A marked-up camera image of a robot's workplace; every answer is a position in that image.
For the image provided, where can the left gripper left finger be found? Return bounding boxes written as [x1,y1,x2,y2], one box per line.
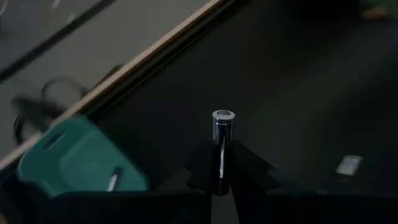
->
[186,141,215,195]

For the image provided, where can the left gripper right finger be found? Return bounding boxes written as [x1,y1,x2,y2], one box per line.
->
[231,140,279,224]

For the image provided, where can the silver and black battery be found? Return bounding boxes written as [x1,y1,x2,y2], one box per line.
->
[106,167,123,193]
[211,109,236,196]

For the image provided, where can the light wooden table board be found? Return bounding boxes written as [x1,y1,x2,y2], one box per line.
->
[0,0,226,170]

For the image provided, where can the teal plastic bin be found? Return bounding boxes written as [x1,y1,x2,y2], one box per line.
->
[17,114,149,199]

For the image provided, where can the thick black looped cable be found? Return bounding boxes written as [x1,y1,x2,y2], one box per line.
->
[11,76,91,147]

